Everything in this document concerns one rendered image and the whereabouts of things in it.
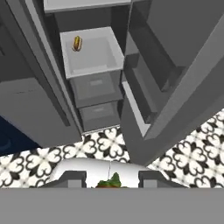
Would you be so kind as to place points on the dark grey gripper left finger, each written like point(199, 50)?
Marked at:
point(74, 178)

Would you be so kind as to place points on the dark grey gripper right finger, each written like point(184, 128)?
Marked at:
point(150, 178)

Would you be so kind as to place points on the strawberry with green leaves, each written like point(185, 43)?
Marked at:
point(112, 181)

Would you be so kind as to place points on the small grey fridge drawer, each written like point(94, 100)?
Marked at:
point(99, 115)

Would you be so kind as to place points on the large grey fridge drawer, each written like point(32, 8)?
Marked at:
point(96, 89)

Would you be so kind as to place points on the plain grey fridge door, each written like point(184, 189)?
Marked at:
point(32, 96)

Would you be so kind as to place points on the grey fridge door with bins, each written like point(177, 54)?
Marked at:
point(186, 87)

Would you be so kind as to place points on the white fridge shelf tray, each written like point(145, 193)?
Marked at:
point(93, 54)

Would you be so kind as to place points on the grey fridge body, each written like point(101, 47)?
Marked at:
point(55, 26)

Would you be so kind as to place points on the white glass fridge shelf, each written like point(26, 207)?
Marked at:
point(84, 5)

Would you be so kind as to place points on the white rounded object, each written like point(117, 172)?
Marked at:
point(102, 169)

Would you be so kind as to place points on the white-edged door bin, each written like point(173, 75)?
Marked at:
point(137, 108)

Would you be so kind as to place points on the dark blue cupboard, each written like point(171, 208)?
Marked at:
point(13, 138)

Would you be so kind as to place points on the hot dog in bun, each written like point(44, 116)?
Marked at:
point(77, 43)

